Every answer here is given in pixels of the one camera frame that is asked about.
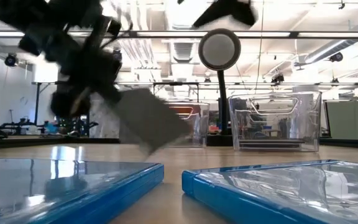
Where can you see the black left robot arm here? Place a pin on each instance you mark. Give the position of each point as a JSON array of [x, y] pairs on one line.
[[42, 21]]

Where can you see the silver ventilation duct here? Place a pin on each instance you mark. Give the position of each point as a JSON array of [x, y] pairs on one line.
[[183, 49]]

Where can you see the black ceiling spotlight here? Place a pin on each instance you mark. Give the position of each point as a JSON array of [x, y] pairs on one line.
[[336, 57], [11, 60]]

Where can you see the black metal frame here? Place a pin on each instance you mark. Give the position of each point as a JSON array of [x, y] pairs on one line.
[[37, 102]]

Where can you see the blue plastic disc case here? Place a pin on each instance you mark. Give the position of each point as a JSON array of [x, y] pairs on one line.
[[275, 199], [57, 186]]

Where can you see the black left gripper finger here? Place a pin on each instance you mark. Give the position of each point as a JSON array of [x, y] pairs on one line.
[[112, 93], [64, 104]]

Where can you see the white ceiling box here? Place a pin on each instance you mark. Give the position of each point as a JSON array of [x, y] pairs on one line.
[[45, 73]]

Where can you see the round lamp on black stand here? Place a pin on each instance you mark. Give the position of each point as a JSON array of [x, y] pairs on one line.
[[219, 49]]

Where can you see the clear plastic bin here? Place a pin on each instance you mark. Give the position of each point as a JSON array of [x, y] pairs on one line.
[[200, 124], [312, 124]]

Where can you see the orange board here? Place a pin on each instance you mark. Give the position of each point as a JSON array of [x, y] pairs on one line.
[[182, 109]]

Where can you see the white patterned cloth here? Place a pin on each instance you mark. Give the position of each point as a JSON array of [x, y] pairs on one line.
[[102, 121]]

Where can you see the green partition panel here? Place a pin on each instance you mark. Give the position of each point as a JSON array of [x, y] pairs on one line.
[[350, 119]]

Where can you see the black ceiling camera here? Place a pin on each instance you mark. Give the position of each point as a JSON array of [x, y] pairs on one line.
[[278, 78]]

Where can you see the slim dark jewel case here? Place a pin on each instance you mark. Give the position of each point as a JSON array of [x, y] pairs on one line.
[[148, 118]]

